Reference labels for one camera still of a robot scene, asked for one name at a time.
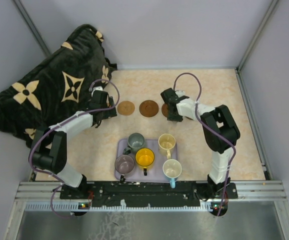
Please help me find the white mug blue handle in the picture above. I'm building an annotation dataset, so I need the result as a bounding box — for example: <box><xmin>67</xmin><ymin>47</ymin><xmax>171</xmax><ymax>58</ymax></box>
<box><xmin>162</xmin><ymin>159</ymin><xmax>183</xmax><ymax>189</ymax></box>

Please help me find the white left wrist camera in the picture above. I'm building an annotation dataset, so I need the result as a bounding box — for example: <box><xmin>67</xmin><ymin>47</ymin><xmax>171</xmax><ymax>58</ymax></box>
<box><xmin>91</xmin><ymin>86</ymin><xmax>103</xmax><ymax>94</ymax></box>

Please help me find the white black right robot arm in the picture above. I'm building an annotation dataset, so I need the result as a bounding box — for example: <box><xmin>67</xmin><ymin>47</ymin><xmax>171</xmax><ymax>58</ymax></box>
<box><xmin>160</xmin><ymin>88</ymin><xmax>241</xmax><ymax>198</ymax></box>

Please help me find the grey mug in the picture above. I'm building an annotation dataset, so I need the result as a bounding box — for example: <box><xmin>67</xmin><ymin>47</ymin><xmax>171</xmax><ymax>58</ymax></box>
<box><xmin>122</xmin><ymin>132</ymin><xmax>146</xmax><ymax>155</ymax></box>

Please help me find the dark brown coaster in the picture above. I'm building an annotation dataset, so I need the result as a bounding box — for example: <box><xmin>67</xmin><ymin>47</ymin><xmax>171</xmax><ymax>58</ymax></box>
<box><xmin>161</xmin><ymin>103</ymin><xmax>169</xmax><ymax>118</ymax></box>
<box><xmin>139</xmin><ymin>100</ymin><xmax>159</xmax><ymax>118</ymax></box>

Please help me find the purple mug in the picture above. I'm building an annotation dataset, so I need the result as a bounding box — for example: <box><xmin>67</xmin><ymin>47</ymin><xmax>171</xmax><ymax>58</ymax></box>
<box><xmin>114</xmin><ymin>154</ymin><xmax>135</xmax><ymax>182</ymax></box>

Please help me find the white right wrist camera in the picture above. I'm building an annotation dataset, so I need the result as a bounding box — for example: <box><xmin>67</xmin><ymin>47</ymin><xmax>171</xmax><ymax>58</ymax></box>
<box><xmin>175</xmin><ymin>90</ymin><xmax>186</xmax><ymax>98</ymax></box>

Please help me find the black floral plush blanket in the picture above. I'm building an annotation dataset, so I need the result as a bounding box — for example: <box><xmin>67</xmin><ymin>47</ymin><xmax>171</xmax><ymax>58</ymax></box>
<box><xmin>0</xmin><ymin>24</ymin><xmax>117</xmax><ymax>147</ymax></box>

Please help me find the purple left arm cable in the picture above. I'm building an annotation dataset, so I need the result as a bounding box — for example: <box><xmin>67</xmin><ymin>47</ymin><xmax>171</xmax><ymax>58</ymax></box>
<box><xmin>28</xmin><ymin>78</ymin><xmax>121</xmax><ymax>220</ymax></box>

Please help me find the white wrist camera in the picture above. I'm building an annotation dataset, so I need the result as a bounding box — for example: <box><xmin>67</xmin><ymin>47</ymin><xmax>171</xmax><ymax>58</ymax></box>
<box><xmin>175</xmin><ymin>90</ymin><xmax>186</xmax><ymax>98</ymax></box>
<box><xmin>91</xmin><ymin>86</ymin><xmax>103</xmax><ymax>94</ymax></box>

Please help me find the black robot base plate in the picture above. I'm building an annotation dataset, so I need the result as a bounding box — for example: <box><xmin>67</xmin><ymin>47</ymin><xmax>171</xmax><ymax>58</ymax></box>
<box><xmin>59</xmin><ymin>179</ymin><xmax>238</xmax><ymax>208</ymax></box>

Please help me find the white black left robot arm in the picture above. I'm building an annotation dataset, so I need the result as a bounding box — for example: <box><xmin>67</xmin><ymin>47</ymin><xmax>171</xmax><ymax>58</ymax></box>
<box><xmin>28</xmin><ymin>89</ymin><xmax>117</xmax><ymax>199</ymax></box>

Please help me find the cream mug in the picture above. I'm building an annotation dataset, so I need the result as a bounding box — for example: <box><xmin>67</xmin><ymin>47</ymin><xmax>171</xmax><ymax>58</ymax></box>
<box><xmin>158</xmin><ymin>133</ymin><xmax>176</xmax><ymax>160</ymax></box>

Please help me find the yellow mug black handle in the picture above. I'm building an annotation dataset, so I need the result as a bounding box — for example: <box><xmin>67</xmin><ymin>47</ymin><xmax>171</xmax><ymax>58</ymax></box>
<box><xmin>135</xmin><ymin>148</ymin><xmax>155</xmax><ymax>177</ymax></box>

